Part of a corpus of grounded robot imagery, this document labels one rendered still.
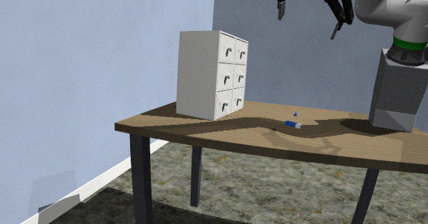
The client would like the blue and white eraser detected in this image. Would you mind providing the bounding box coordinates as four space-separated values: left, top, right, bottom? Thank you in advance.
285 121 303 129

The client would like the white chest of drawers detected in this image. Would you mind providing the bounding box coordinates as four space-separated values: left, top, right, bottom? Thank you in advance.
176 30 248 121

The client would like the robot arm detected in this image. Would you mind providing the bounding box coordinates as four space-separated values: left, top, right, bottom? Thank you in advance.
354 0 428 66

